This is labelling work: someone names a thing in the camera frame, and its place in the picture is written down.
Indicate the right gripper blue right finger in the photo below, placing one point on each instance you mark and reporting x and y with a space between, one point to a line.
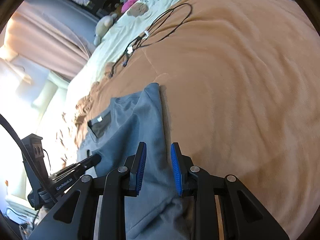
222 206

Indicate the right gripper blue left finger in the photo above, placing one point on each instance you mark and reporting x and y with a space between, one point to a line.
92 200

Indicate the grey t-shirt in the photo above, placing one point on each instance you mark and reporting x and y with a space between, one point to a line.
158 212

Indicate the orange-brown bed blanket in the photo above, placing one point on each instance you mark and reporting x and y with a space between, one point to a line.
240 92

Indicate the pink left curtain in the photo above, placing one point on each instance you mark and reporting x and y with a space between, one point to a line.
55 34

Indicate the beige plush toy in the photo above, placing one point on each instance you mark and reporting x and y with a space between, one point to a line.
102 27

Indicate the cream bed sheet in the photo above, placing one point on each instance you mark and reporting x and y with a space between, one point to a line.
113 45

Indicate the bear print pillow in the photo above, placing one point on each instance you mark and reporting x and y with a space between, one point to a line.
141 15

